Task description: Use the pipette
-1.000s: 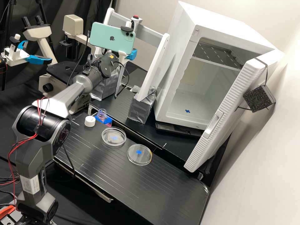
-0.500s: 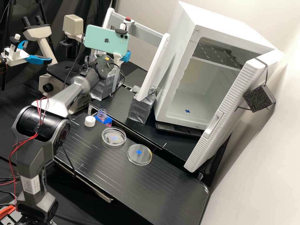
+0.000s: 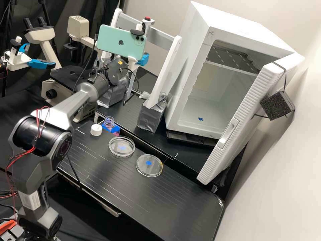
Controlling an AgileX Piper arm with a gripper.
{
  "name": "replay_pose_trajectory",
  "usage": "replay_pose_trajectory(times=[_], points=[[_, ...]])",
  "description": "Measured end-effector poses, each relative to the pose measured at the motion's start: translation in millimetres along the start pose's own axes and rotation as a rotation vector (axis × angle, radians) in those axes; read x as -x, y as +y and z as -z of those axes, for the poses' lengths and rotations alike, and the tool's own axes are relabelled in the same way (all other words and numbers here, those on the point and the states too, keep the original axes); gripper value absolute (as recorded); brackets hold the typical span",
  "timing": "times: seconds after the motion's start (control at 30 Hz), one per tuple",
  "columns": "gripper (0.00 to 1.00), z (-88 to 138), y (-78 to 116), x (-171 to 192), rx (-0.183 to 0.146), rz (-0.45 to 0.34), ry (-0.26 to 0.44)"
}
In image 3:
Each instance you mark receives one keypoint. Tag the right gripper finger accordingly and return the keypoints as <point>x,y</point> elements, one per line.
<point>144,59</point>

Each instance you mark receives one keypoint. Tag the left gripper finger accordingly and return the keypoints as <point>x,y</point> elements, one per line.
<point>24,46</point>
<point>42,64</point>

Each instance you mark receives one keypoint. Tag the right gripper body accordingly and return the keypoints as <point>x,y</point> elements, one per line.
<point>105,58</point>

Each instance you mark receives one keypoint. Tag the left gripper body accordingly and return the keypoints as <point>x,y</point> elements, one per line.
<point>17,60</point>

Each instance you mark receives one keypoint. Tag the pipette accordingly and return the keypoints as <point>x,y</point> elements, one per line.
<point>148,23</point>

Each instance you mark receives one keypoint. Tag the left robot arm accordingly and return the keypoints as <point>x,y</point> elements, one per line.
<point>2,65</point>

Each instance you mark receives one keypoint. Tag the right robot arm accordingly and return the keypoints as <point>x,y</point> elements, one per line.
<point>62,105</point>

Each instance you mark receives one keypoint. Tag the white pipette stand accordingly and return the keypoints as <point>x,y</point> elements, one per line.
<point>166,72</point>

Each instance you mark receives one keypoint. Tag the left phone holder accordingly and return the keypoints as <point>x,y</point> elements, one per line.
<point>17,39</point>

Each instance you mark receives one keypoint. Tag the cream microscope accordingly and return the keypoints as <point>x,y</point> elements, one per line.
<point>46,50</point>

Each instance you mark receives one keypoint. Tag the small bottle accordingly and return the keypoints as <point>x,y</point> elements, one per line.
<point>109,122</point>

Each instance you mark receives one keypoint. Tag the blue bottle holder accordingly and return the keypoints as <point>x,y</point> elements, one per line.
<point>115,129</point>

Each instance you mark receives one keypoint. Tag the white cap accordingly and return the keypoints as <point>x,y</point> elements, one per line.
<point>96,130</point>

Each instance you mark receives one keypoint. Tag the white incubator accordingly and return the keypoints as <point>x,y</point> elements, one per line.
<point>225,32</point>

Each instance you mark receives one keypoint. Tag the petri dish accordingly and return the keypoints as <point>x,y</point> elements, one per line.
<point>121,146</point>

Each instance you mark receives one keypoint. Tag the black tray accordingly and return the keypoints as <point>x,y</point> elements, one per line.
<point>190,138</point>

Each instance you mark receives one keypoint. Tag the black platform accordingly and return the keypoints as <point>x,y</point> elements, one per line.
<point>180,155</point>
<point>150,200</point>

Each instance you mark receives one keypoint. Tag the petri dish lid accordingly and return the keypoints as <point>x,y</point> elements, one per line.
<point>149,166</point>

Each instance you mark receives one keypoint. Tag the incubator door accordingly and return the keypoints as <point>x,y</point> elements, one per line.
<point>240,120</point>

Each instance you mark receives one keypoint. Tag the right wrist camera phone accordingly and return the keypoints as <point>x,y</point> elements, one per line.
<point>118,41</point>

